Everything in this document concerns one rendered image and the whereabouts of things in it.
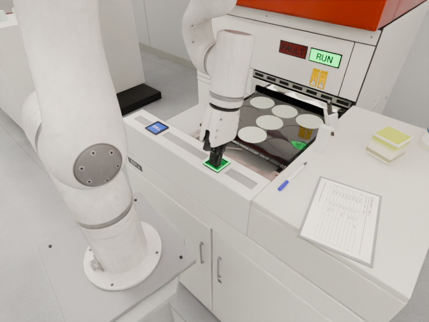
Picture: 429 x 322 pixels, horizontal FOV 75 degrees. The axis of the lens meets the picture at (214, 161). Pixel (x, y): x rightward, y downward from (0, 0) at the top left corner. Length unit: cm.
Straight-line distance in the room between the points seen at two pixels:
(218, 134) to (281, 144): 35
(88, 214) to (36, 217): 164
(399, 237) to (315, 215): 17
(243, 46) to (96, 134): 35
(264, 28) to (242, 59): 63
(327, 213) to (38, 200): 198
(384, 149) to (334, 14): 45
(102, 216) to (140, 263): 21
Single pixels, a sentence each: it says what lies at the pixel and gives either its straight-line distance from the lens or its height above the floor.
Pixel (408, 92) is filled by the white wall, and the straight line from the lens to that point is 270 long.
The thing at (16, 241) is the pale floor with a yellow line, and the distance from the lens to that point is 213.
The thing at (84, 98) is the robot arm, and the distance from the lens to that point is 42.
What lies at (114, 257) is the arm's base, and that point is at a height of 91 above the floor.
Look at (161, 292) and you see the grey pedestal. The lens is 72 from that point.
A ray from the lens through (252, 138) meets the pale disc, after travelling 98.
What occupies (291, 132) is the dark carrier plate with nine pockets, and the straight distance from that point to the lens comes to 104.
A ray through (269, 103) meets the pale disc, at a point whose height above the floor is 90.
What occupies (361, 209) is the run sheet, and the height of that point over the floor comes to 97.
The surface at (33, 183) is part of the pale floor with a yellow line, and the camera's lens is 247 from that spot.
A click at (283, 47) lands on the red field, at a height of 110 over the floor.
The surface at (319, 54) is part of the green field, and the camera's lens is 115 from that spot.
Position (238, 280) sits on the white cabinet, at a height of 57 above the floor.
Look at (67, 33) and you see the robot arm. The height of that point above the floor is 136.
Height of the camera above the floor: 147
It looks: 40 degrees down
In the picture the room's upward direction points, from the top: straight up
